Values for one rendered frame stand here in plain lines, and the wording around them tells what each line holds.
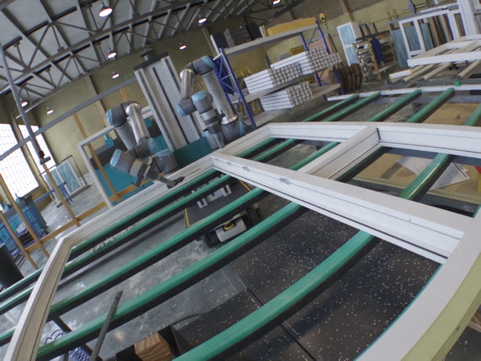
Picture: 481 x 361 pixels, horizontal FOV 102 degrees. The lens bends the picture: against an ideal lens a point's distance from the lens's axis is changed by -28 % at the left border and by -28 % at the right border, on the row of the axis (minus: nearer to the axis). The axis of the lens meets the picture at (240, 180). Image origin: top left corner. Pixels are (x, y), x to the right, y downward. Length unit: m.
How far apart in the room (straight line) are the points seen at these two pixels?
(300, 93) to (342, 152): 4.78
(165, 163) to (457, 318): 2.19
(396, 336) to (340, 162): 0.67
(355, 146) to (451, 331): 0.74
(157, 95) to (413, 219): 2.28
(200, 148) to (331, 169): 1.71
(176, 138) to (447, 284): 2.37
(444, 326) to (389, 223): 0.29
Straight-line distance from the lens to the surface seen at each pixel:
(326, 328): 0.81
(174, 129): 2.50
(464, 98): 1.70
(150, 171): 1.36
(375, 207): 0.59
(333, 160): 0.90
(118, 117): 2.00
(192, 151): 2.45
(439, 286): 0.41
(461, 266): 0.44
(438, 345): 0.36
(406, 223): 0.56
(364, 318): 0.81
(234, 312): 0.97
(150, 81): 2.52
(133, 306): 0.78
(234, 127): 2.26
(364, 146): 1.01
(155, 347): 0.87
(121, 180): 5.13
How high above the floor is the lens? 1.25
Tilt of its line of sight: 19 degrees down
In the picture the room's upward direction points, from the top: 24 degrees counter-clockwise
